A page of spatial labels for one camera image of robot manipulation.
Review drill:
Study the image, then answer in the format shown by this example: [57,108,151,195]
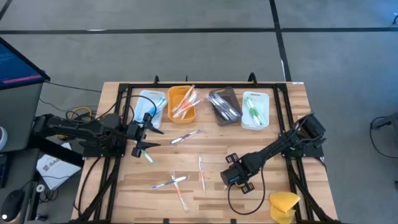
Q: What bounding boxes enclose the blue toothbrush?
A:
[139,104,162,124]
[150,95,169,114]
[142,98,168,121]
[141,108,160,124]
[146,98,169,121]

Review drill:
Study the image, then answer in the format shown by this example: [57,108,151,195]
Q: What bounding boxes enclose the white plastic bin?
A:
[133,90,167,130]
[241,90,271,131]

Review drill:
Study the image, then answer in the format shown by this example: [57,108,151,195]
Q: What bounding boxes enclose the thick black base cable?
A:
[76,156,103,215]

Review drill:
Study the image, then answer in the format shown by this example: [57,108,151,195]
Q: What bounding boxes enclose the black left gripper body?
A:
[126,111,154,159]

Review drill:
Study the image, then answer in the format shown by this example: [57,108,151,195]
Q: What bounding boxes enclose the white printed booklet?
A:
[36,154,82,191]

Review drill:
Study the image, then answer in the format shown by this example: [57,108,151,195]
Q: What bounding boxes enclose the grey desk cabinet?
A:
[0,82,44,153]

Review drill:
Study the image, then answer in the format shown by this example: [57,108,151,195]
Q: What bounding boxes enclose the black keyboard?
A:
[0,154,9,189]

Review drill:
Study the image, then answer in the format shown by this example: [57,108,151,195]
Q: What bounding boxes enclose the yellow cloth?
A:
[269,191,302,224]

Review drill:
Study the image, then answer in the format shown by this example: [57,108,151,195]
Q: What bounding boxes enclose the white round device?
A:
[0,126,8,152]

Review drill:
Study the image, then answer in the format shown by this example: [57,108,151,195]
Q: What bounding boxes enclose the computer monitor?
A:
[0,36,51,91]

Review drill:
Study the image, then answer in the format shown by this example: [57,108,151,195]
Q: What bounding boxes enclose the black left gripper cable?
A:
[93,95,159,125]

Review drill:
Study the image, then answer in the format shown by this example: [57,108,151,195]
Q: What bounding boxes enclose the grey chair leg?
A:
[371,111,398,130]

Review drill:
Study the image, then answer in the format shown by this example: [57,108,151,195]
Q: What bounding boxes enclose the black cable bundle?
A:
[63,110,94,125]

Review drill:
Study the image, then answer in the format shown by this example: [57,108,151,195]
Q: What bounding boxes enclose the black floor cable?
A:
[369,115,398,159]

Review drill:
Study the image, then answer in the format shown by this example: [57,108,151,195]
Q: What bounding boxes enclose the yellow cable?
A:
[69,106,93,124]

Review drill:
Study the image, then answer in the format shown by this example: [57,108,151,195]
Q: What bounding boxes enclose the black computer mouse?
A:
[0,189,24,222]

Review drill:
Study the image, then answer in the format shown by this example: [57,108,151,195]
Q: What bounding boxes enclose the orange toothbrush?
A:
[170,172,190,212]
[175,86,198,114]
[198,155,207,192]
[175,98,205,116]
[178,88,198,118]
[182,93,200,119]
[174,84,196,110]
[173,95,194,121]
[172,98,192,121]

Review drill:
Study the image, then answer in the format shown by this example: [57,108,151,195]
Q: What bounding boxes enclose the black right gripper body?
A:
[219,152,256,195]

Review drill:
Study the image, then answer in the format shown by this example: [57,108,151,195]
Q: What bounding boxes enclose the grey plastic bin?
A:
[207,86,243,127]

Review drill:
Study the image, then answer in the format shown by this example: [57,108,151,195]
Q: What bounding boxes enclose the orange plastic bin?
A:
[167,85,197,124]

